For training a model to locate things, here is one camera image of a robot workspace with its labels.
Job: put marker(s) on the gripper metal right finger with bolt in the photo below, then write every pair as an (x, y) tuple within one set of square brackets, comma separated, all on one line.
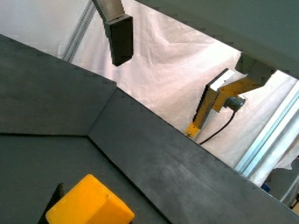
[(222, 92)]

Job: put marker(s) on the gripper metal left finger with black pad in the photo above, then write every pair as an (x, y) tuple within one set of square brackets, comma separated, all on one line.
[(120, 29)]

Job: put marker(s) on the yellow rectangular block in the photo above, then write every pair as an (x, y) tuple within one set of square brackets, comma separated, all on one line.
[(90, 204)]

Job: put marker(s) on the black curved fixture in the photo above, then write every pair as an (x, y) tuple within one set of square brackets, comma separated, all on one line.
[(57, 196)]

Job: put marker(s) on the aluminium frame profile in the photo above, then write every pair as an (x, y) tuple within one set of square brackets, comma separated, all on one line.
[(265, 141)]

